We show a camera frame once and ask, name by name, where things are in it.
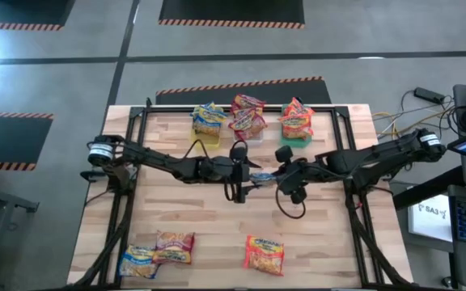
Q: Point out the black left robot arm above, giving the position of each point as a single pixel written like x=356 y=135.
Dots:
x=160 y=161

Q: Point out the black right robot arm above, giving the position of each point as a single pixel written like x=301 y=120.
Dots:
x=378 y=155

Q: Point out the black hazard-striped floor mat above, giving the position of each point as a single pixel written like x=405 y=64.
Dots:
x=22 y=10
x=176 y=99
x=233 y=10
x=10 y=139

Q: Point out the grey side table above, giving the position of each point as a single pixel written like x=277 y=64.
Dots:
x=6 y=199

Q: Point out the black desk beam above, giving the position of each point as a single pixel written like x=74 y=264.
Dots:
x=427 y=190

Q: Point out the black aluminium extrusion frame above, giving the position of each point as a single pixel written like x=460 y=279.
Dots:
x=168 y=108

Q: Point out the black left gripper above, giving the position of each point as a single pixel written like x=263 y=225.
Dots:
x=241 y=174

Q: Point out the green plastic container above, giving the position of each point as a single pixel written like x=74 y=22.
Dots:
x=295 y=143

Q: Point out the white SA3 sign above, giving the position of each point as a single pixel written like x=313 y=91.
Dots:
x=431 y=220

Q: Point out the yellow plastic container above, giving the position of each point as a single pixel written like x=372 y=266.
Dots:
x=204 y=141

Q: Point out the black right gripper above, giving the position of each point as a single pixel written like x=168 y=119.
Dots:
x=295 y=175

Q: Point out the black power adapter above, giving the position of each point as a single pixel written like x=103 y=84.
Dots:
x=429 y=95

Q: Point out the clear plastic container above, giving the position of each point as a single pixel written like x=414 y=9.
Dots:
x=253 y=141

